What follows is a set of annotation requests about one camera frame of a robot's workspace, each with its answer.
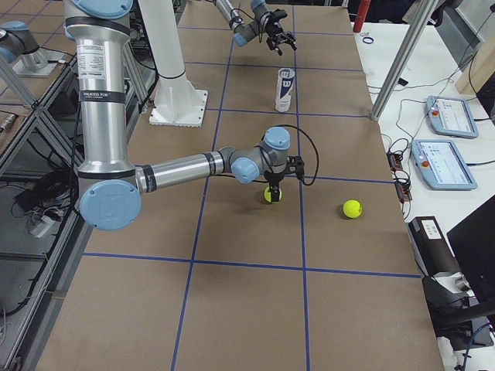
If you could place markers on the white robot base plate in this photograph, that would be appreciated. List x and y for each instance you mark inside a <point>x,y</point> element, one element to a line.
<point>173,108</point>

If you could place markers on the clear tennis ball can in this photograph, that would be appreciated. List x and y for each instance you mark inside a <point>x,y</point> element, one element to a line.
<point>284,88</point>

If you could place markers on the aluminium frame post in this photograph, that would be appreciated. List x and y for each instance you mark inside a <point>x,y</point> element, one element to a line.
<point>412,36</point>

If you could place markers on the near teach pendant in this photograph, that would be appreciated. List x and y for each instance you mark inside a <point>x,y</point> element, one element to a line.
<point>441,165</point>

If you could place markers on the red cylinder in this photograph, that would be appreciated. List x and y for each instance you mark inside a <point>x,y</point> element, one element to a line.
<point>361,15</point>

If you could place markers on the far teach pendant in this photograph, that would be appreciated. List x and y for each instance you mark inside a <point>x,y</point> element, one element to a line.
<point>451,117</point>

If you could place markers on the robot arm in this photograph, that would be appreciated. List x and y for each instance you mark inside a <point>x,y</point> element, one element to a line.
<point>263,21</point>
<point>110,185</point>

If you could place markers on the yellow tennis ball with logo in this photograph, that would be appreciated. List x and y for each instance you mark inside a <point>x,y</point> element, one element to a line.
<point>352,209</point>

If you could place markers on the black box with label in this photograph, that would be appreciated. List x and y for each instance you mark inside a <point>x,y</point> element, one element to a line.
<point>431,249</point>

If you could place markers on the teach pendant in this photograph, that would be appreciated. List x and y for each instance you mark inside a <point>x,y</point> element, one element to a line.
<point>441,165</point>
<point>451,117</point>

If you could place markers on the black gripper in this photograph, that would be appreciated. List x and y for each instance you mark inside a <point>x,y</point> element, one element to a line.
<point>271,32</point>
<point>274,179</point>

